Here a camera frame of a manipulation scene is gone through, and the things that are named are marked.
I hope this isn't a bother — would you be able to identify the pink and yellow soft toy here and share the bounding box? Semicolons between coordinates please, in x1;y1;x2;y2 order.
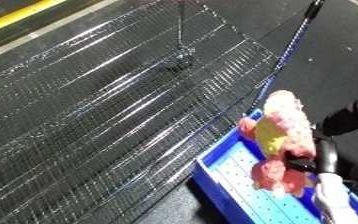
235;89;320;200

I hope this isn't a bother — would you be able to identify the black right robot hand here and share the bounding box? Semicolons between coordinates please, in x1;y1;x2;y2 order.
285;124;341;176

